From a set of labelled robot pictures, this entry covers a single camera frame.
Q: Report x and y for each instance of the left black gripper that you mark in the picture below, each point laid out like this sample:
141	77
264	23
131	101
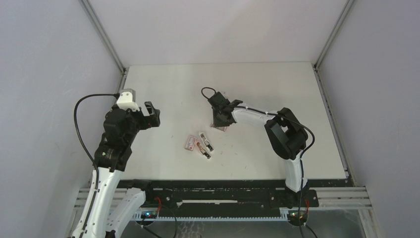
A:
152	120

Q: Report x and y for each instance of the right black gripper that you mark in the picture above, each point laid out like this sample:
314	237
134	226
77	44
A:
217	123

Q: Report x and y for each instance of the white stapler base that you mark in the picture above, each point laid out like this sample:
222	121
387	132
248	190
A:
206	142

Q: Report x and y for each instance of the red white staple box sleeve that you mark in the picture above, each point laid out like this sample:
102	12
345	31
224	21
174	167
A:
190	143

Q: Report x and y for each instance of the pink stapler top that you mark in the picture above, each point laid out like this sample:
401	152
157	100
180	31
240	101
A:
203	150

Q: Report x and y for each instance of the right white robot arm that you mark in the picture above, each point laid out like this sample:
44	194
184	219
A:
288	137

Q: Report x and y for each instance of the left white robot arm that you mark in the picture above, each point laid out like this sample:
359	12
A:
98	220

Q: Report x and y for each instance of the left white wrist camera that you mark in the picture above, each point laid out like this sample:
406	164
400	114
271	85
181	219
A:
127	100

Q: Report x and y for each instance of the black front mounting rail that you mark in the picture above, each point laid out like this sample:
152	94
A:
222	198

